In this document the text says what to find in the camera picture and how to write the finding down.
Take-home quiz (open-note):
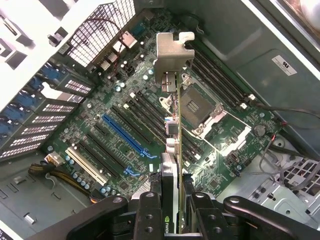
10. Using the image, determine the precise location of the silver socket cover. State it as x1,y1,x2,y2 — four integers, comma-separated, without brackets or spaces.
198,113,253,158

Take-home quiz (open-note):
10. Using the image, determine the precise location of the black power connector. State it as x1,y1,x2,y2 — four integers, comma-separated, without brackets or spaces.
88,188,105,204

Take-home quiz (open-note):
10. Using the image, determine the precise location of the CPU socket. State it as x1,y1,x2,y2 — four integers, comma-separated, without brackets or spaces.
159,73,227,141

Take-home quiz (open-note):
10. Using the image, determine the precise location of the short black expansion slot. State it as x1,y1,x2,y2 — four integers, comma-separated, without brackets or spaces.
93,123,108,135

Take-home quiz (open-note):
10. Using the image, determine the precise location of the black RAM slot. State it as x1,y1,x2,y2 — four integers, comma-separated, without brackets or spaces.
142,89,177,128
186,56,243,110
197,41,255,100
193,46,251,103
129,93,171,138
136,91,175,132
189,51,247,107

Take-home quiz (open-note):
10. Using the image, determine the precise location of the black open PC case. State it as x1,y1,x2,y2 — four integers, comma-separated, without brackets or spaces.
0,0,320,240

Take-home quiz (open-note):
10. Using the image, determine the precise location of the silver ethernet port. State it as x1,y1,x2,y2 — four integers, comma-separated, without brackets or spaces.
122,32,139,49

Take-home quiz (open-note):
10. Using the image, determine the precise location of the blue expansion slot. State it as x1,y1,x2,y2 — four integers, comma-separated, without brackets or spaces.
101,113,147,155

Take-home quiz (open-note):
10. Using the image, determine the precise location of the black looped wire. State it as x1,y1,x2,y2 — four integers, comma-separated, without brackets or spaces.
248,98,320,121

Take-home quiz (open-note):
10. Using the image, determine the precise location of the green motherboard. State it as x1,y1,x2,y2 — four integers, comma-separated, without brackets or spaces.
41,8,286,205

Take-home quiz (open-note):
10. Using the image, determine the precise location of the braided power cable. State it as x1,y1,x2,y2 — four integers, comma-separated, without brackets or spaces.
27,162,106,201

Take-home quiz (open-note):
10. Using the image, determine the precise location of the blue card retention clip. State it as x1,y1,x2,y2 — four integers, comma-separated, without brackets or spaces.
4,104,26,123
14,90,39,111
0,121,14,138
41,62,68,83
29,75,46,92

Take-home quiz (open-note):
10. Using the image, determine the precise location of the silver video port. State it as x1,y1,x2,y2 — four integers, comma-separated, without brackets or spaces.
112,41,125,54

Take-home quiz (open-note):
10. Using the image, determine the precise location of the white power connector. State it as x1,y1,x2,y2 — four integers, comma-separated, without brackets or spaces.
46,152,64,167

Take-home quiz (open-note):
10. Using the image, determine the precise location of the white expansion slot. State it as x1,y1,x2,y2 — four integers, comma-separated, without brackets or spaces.
64,146,109,186

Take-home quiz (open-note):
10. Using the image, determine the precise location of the silver drive cage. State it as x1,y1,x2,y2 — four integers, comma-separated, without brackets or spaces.
216,138,320,226

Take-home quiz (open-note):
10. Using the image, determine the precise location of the coin cell battery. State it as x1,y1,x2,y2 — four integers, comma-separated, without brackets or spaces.
251,123,266,137

